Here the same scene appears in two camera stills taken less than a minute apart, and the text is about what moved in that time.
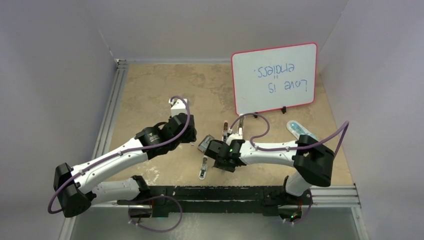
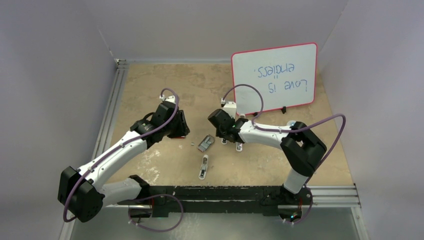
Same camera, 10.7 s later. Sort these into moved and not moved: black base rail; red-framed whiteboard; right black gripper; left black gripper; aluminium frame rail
Moved: left black gripper; right black gripper
Not moved: red-framed whiteboard; aluminium frame rail; black base rail
